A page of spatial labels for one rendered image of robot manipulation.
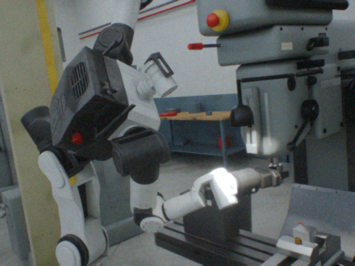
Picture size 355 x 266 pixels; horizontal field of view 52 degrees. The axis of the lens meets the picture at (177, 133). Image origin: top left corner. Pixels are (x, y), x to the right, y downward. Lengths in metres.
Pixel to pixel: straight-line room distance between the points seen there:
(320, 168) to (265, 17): 0.82
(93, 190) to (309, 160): 0.93
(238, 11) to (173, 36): 6.79
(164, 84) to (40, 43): 1.64
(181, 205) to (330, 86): 0.67
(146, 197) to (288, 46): 0.64
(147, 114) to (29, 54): 1.60
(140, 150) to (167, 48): 7.02
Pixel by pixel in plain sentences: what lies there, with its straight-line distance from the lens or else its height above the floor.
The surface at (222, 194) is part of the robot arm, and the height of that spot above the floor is 1.23.
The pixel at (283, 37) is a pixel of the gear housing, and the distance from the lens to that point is 1.15.
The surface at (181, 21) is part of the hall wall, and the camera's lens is 7.68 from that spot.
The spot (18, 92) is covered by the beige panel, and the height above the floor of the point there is 1.64.
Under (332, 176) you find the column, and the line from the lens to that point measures 1.67.
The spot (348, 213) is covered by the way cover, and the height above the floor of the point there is 1.00.
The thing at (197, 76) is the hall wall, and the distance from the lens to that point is 7.39.
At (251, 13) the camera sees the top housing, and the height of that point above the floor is 1.76.
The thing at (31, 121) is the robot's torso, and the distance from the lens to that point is 1.43.
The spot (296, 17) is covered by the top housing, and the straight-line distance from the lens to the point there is 1.21.
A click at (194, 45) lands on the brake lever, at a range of 1.15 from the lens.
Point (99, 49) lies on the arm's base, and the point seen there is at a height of 1.73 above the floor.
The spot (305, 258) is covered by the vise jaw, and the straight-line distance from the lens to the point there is 1.30.
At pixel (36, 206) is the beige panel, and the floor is 0.86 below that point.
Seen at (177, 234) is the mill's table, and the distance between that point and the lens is 1.70.
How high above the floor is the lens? 1.61
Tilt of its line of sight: 9 degrees down
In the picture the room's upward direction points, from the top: 7 degrees counter-clockwise
